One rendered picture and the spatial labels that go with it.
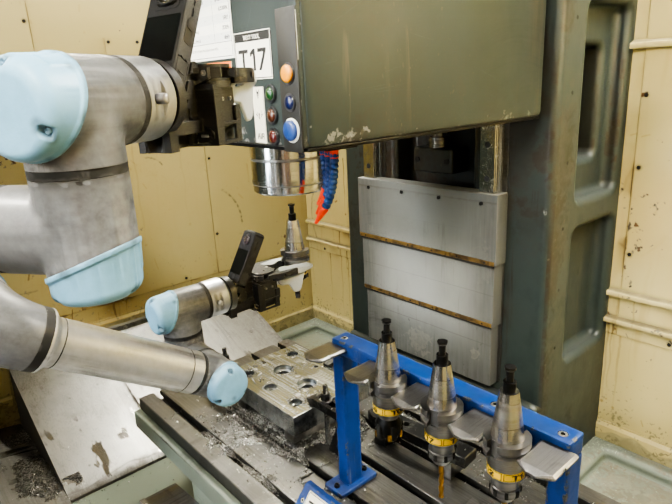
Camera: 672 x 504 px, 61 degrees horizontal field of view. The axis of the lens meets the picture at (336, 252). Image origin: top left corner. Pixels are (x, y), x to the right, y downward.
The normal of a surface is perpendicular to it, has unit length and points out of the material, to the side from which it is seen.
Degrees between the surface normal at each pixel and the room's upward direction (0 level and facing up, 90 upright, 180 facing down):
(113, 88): 76
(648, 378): 90
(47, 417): 24
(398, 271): 90
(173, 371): 86
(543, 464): 0
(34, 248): 96
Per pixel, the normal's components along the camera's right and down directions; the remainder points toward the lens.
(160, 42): -0.33, -0.28
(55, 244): -0.23, 0.29
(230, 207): 0.66, 0.18
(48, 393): 0.22, -0.80
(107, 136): 0.87, 0.11
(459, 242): -0.75, 0.22
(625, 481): -0.05, -0.96
